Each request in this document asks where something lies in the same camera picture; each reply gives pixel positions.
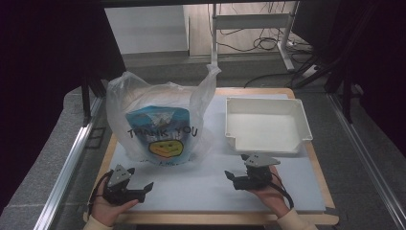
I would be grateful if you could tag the pale blue table mat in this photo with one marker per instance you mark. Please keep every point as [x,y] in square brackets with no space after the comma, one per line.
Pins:
[198,191]

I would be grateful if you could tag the person's left hand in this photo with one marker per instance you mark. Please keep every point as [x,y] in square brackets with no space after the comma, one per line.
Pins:
[107,211]

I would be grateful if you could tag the black floor bracket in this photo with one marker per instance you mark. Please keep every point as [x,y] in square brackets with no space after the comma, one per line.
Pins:
[95,137]

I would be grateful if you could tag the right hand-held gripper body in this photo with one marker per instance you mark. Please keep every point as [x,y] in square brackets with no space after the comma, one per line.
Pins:
[258,174]

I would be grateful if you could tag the white metal desk frame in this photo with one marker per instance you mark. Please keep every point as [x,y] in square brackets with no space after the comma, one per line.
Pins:
[249,21]

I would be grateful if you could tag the black metal stand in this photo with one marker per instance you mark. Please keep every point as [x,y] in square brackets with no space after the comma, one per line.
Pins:
[85,102]

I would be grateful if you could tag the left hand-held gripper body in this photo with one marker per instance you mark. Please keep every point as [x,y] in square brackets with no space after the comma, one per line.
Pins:
[116,187]

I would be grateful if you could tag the person's right hand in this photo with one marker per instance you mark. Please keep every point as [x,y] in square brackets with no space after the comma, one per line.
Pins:
[271,198]

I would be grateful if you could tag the blue snack pouch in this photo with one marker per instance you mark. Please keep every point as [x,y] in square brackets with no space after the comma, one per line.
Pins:
[159,124]

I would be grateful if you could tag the white plastic tray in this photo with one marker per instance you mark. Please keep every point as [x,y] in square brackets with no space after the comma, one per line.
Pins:
[265,127]

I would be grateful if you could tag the clear printed plastic bag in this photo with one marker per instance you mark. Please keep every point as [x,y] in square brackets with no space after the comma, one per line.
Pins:
[159,105]

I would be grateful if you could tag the aluminium rail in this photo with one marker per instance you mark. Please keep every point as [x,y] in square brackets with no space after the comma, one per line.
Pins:
[63,172]
[367,159]

